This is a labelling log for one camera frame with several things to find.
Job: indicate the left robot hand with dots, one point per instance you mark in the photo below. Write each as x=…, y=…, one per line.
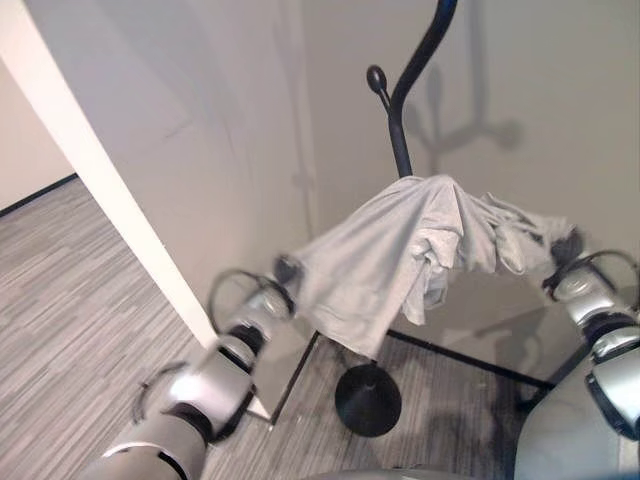
x=287, y=267

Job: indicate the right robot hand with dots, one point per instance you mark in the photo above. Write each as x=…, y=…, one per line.
x=567, y=245

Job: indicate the light grey garment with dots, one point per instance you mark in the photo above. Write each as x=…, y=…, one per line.
x=400, y=255

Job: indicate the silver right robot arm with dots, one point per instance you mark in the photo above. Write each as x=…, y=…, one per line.
x=607, y=340

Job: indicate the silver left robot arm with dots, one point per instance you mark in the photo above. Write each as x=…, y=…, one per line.
x=220, y=380

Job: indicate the black coat rack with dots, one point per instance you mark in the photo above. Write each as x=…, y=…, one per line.
x=397, y=125

